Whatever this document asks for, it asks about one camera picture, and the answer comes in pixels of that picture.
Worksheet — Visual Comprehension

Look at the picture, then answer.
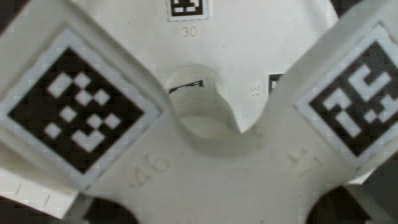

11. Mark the white sheet with markers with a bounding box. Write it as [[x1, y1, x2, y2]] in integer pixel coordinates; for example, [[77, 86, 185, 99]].
[[73, 0, 338, 129]]

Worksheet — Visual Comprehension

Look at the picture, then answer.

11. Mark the white cross-shaped table base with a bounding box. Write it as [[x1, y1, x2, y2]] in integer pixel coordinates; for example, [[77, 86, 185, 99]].
[[0, 0, 398, 224]]

